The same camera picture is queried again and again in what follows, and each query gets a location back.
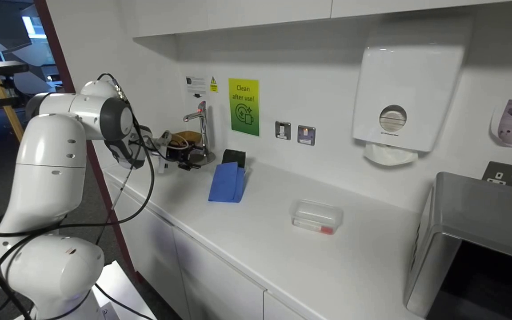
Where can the blue paper towel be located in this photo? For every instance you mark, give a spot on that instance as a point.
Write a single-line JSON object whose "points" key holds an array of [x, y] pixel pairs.
{"points": [[228, 183]]}

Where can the white instruction notice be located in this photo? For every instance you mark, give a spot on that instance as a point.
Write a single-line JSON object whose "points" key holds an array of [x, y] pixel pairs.
{"points": [[196, 85]]}

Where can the white upper cabinets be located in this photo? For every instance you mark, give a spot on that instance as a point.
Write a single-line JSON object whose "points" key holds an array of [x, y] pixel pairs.
{"points": [[298, 27]]}

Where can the white lower cabinets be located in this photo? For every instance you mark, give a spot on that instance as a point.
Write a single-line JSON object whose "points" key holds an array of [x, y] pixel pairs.
{"points": [[196, 277]]}

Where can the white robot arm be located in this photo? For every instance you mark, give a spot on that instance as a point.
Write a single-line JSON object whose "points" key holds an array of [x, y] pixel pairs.
{"points": [[52, 270]]}

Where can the black sponge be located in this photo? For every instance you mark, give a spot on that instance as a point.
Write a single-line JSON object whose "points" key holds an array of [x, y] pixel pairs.
{"points": [[234, 157]]}

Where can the chrome tap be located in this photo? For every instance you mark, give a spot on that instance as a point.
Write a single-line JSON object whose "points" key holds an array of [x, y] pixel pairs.
{"points": [[202, 116]]}

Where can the left metal wall switch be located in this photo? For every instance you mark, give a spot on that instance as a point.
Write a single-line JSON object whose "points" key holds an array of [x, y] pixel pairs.
{"points": [[284, 130]]}

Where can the metal wall switch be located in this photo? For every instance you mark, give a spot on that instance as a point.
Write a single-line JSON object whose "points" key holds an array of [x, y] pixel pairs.
{"points": [[307, 135], [284, 130]]}

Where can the green and yellow wall sign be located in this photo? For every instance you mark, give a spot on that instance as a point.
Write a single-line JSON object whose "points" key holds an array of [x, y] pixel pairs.
{"points": [[244, 105]]}

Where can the white paper towel dispenser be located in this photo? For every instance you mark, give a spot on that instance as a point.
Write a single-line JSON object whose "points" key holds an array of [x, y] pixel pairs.
{"points": [[403, 100]]}

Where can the small yellow warning sticker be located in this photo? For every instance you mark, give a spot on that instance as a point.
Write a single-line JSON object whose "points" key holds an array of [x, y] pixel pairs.
{"points": [[214, 85]]}

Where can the white cabinets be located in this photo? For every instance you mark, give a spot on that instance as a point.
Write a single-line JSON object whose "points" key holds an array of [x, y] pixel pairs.
{"points": [[298, 27], [196, 277]]}

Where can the clear plastic bowl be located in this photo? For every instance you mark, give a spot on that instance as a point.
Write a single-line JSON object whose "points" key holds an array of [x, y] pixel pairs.
{"points": [[317, 217]]}

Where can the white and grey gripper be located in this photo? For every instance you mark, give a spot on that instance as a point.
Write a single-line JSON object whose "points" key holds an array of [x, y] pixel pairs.
{"points": [[186, 148]]}

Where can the right metal wall switch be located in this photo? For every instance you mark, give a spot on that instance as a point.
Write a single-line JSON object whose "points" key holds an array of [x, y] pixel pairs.
{"points": [[307, 135]]}

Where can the steel appliance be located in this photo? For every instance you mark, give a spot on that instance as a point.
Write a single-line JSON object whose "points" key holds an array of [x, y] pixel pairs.
{"points": [[456, 210]]}

